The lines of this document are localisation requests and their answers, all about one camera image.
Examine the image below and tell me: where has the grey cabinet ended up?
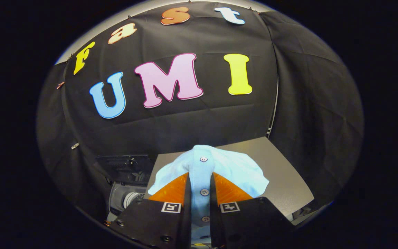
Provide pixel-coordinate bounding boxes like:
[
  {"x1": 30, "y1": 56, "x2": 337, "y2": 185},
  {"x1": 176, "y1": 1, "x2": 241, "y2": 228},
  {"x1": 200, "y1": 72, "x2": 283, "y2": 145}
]
[{"x1": 145, "y1": 137, "x2": 315, "y2": 226}]

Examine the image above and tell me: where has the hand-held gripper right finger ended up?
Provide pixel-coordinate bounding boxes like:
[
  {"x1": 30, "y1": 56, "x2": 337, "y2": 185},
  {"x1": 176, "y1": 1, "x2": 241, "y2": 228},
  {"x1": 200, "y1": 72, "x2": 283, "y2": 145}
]
[{"x1": 209, "y1": 172, "x2": 294, "y2": 249}]

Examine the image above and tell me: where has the light blue button shirt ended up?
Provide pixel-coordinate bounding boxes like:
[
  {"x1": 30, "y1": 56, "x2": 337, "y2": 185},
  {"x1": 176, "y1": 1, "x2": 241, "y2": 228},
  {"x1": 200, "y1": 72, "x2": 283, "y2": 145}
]
[{"x1": 148, "y1": 145, "x2": 269, "y2": 242}]

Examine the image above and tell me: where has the dark grey washing machine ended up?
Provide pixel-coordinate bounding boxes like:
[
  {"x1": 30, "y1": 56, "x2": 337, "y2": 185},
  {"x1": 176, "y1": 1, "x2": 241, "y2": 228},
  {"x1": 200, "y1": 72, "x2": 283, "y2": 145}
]
[{"x1": 106, "y1": 180, "x2": 151, "y2": 222}]

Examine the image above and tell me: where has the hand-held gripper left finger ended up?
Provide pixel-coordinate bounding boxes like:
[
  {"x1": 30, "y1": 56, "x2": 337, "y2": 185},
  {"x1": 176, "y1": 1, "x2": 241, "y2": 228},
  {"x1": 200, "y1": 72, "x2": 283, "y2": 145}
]
[{"x1": 107, "y1": 172, "x2": 192, "y2": 249}]

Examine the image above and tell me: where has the black backdrop cloth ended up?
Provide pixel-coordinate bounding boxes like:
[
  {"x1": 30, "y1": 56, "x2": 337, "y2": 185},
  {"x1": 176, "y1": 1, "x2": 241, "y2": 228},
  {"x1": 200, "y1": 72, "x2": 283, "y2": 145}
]
[{"x1": 37, "y1": 2, "x2": 364, "y2": 222}]

